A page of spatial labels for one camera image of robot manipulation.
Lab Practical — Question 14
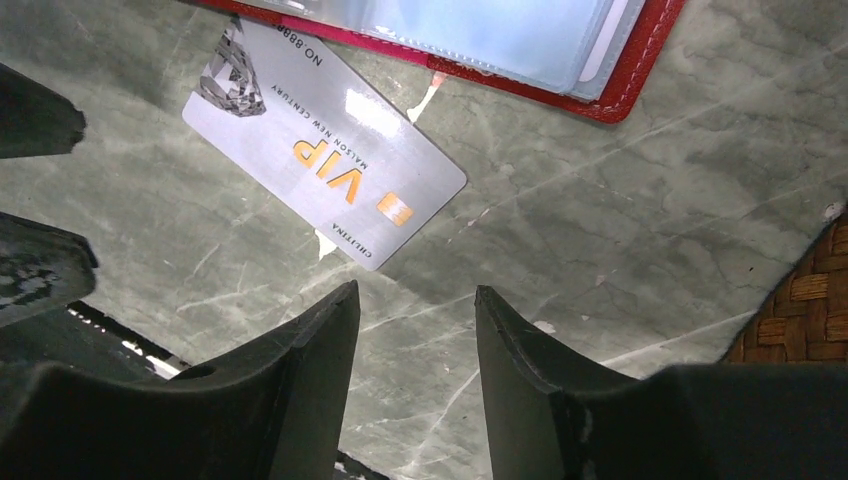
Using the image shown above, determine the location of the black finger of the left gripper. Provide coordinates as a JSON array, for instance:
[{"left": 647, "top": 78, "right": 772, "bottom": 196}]
[{"left": 1, "top": 212, "right": 99, "bottom": 327}]

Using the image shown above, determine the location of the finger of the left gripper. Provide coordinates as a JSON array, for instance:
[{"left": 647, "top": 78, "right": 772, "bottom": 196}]
[{"left": 1, "top": 65, "right": 87, "bottom": 159}]

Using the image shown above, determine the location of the red leather card holder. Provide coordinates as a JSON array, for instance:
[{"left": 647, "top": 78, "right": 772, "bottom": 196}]
[{"left": 215, "top": 0, "right": 683, "bottom": 124}]

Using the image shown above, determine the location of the brown woven basket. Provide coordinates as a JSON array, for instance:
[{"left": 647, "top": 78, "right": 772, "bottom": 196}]
[{"left": 720, "top": 213, "right": 847, "bottom": 364}]

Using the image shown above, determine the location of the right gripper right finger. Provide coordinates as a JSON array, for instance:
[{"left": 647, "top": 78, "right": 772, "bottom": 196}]
[{"left": 475, "top": 286, "right": 847, "bottom": 479}]

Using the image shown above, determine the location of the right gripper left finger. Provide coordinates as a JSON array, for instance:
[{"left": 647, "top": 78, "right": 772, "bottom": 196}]
[{"left": 0, "top": 280, "right": 362, "bottom": 480}]

